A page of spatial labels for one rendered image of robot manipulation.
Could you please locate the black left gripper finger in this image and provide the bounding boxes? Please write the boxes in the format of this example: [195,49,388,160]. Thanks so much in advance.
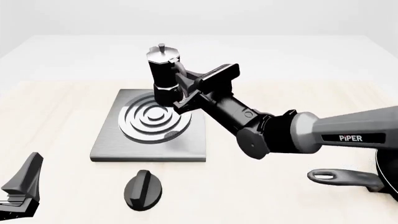
[1,151,44,202]

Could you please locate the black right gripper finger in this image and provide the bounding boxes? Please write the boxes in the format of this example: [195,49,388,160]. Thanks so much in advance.
[175,73,200,95]
[185,69,206,80]

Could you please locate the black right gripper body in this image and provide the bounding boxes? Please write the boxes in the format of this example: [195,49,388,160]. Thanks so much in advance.
[172,78,216,114]

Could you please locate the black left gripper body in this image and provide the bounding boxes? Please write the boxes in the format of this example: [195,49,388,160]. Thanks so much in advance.
[0,192,40,222]

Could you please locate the silver and black moka pot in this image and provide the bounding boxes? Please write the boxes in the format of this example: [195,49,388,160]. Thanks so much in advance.
[146,42,188,106]

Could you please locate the flat black stove plate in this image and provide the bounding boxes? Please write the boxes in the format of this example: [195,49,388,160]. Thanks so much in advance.
[90,88,208,164]

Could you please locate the round black stove knob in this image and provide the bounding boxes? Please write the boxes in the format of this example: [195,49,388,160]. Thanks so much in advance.
[123,169,163,212]

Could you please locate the black frying pan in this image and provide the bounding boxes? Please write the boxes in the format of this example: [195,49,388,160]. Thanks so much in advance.
[307,149,398,203]

